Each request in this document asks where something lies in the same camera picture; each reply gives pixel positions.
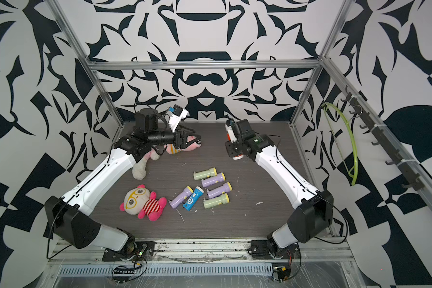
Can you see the purple flashlight middle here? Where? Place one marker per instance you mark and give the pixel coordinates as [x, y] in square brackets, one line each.
[225, 188]

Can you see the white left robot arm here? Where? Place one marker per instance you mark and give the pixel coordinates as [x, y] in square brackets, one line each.
[69, 215]

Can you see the blue flashlight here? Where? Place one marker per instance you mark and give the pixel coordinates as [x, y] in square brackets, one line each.
[192, 200]

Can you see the purple flashlight upper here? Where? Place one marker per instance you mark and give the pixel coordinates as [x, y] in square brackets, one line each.
[213, 180]

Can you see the green curved tube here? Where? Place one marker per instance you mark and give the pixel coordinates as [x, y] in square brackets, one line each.
[353, 171]

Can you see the glasses doll plush toy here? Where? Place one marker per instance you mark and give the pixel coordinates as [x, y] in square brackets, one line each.
[142, 202]

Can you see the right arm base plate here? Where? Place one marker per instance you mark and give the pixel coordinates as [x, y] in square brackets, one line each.
[267, 249]

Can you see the green flashlight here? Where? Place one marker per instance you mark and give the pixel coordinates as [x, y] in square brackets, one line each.
[205, 174]
[219, 200]

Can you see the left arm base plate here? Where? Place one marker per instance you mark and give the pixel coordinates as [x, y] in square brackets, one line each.
[136, 250]

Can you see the purple flashlight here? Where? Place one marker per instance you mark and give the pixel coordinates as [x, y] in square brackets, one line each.
[213, 180]
[225, 188]
[182, 197]

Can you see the black hook rack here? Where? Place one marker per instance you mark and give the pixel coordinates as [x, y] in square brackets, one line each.
[386, 139]

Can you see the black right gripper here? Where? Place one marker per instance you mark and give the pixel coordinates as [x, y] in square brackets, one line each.
[230, 148]

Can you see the purple flashlight left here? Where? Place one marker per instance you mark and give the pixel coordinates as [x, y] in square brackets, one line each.
[182, 197]

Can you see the white teddy pink shirt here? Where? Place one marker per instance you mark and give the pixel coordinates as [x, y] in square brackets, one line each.
[139, 169]

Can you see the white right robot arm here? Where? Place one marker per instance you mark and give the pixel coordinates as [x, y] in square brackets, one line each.
[313, 209]

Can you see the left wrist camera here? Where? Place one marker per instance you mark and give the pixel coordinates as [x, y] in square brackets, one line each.
[176, 114]

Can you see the red flashlight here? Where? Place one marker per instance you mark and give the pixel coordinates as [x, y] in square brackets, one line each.
[232, 139]

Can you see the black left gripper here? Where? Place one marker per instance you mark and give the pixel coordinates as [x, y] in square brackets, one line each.
[180, 140]

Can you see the pink striped plush toy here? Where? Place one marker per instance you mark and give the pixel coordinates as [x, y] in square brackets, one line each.
[178, 145]

